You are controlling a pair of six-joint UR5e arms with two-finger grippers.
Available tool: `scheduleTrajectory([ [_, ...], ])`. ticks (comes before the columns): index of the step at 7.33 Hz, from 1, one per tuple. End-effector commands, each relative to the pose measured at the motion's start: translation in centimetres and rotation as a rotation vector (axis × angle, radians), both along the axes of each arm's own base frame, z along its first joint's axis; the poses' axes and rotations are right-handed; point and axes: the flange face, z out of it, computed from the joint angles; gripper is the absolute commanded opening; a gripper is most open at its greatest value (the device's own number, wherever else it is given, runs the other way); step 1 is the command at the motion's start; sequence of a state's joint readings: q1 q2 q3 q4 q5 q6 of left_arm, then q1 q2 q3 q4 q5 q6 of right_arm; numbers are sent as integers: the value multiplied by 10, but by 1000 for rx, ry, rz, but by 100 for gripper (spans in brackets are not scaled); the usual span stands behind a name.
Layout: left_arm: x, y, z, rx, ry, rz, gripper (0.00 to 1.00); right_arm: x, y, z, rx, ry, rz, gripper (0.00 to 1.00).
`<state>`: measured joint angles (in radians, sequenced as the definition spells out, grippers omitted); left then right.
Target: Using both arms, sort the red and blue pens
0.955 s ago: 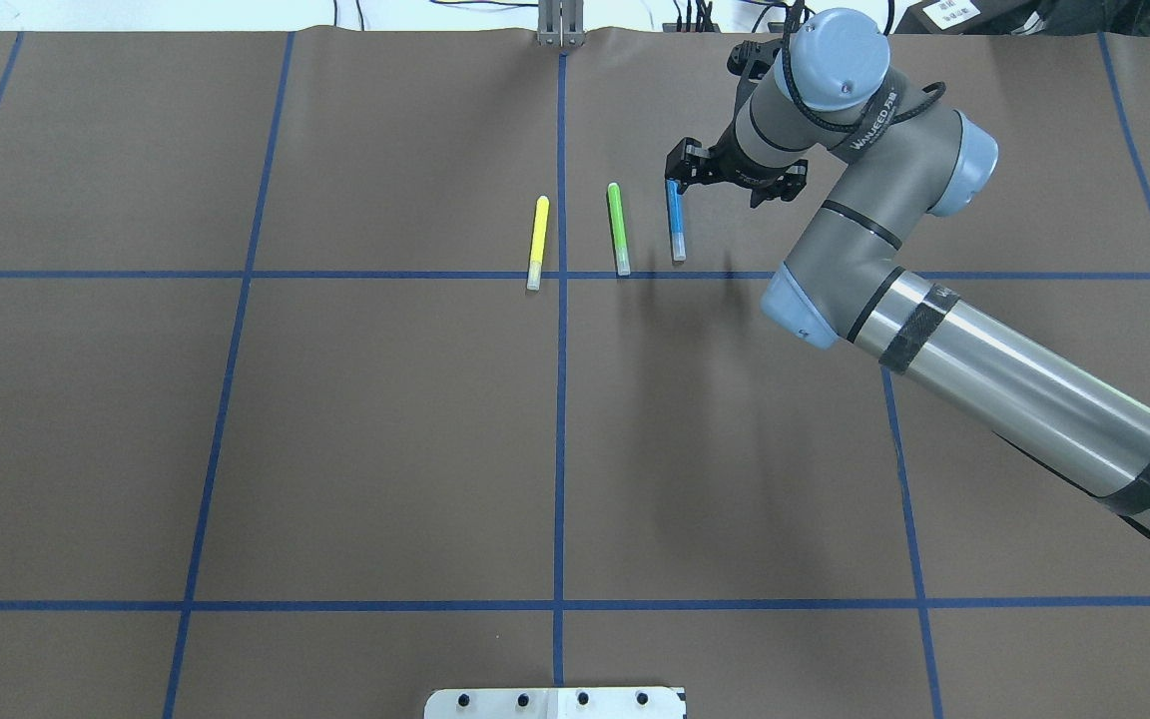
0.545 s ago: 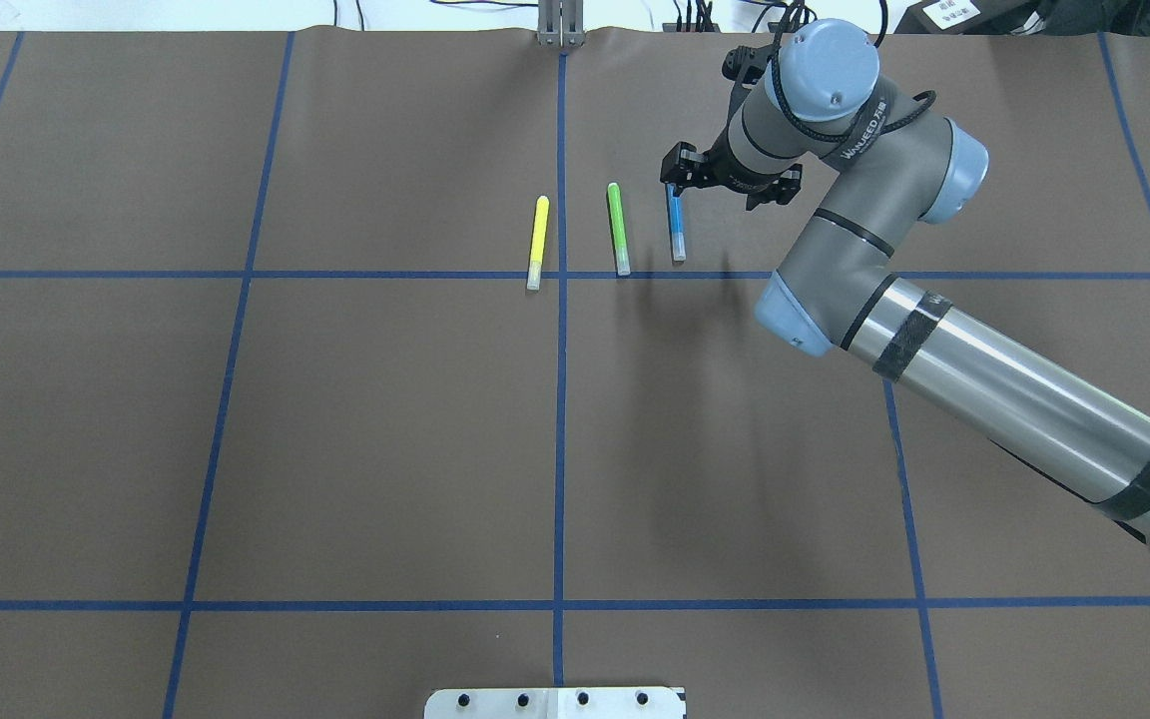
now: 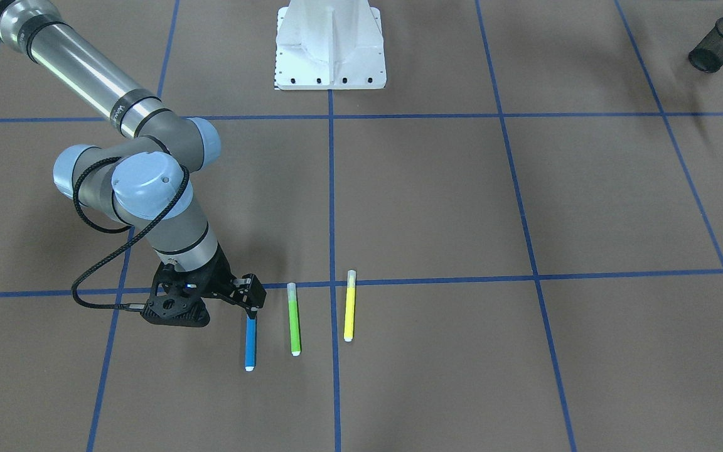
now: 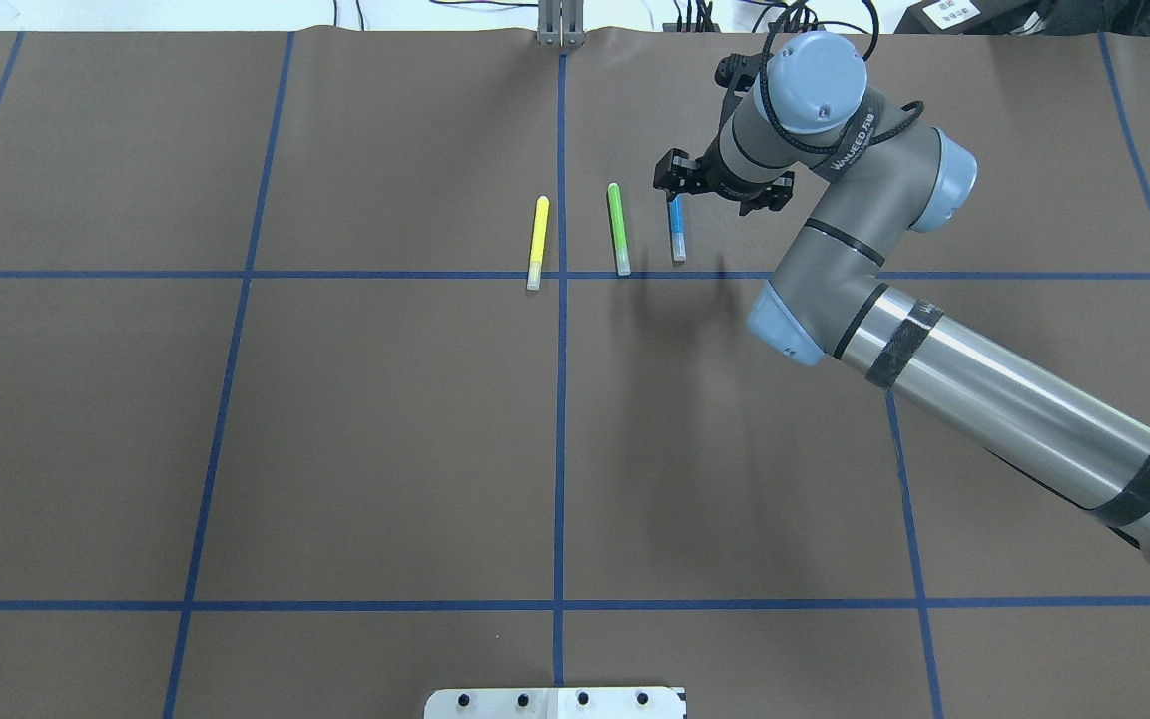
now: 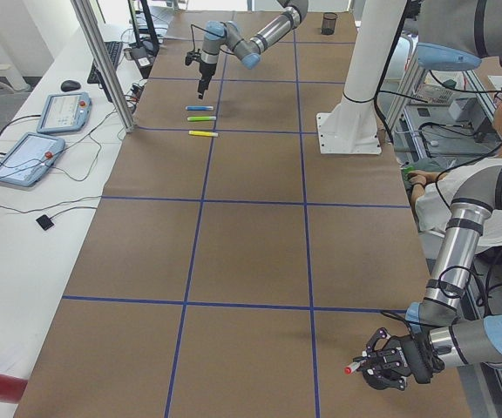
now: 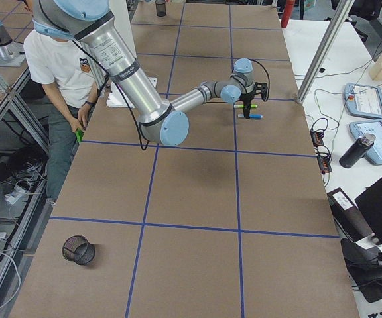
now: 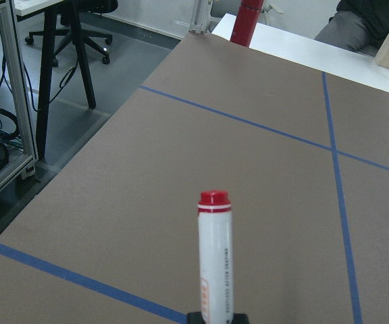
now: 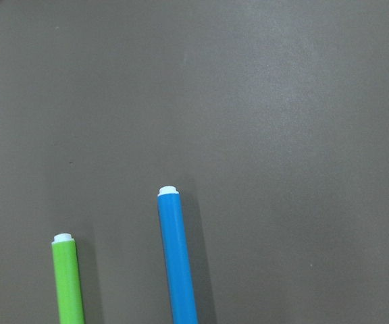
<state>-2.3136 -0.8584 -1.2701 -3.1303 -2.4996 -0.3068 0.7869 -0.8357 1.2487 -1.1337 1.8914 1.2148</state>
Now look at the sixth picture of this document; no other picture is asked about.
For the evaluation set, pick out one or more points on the white power strip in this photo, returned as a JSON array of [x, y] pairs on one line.
[[15, 195]]

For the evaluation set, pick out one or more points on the person in white shirt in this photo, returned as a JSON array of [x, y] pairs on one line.
[[62, 70]]

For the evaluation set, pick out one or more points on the orange black usb hub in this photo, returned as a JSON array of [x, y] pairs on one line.
[[323, 154]]

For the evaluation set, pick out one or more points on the black water bottle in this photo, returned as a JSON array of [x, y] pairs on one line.
[[357, 150]]

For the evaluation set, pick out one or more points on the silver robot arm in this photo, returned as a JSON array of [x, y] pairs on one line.
[[160, 120]]

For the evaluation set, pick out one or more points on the white camera stand column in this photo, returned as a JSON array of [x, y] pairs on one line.
[[130, 85]]

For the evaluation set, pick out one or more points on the far teach pendant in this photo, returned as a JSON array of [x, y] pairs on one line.
[[363, 100]]

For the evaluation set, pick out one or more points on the black mesh cup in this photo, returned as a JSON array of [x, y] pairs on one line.
[[79, 250], [160, 6]]

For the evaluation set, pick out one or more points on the near black mesh cup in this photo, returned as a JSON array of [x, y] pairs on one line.
[[79, 250]]

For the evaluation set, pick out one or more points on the far black mesh cup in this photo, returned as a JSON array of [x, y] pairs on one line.
[[160, 6]]

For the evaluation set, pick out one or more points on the blue marker pen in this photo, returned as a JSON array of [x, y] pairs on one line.
[[251, 116]]

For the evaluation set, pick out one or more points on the green marker pen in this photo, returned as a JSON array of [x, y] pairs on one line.
[[240, 106]]

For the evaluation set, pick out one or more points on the teach pendant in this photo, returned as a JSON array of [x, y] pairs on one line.
[[363, 100], [374, 127]]

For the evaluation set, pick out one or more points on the aluminium frame post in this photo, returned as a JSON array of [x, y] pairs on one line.
[[326, 43]]

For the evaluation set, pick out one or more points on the near teach pendant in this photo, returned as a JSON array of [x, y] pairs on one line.
[[374, 127]]

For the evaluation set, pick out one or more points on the red fire extinguisher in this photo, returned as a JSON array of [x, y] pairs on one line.
[[288, 9]]

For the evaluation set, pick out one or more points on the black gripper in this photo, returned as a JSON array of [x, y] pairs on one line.
[[247, 97]]

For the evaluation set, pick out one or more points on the green handheld object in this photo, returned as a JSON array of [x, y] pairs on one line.
[[79, 132]]

